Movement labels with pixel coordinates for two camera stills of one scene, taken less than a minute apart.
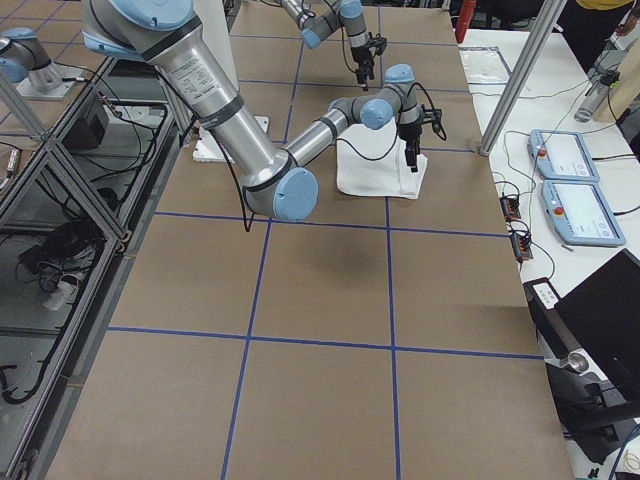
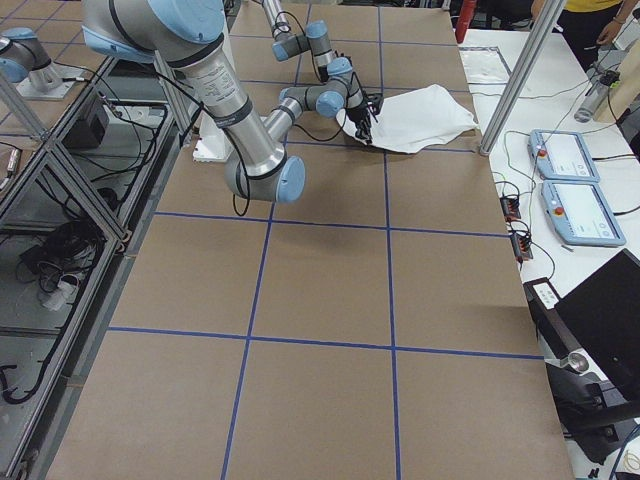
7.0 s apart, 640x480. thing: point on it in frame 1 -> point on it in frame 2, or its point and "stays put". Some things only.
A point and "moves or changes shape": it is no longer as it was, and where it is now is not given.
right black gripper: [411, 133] -> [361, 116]
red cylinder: [463, 20] stays put
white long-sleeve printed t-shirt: [373, 162] moves or changes shape
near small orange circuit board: [521, 244] stays put
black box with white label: [556, 335] stays put
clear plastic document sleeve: [484, 65] stays put
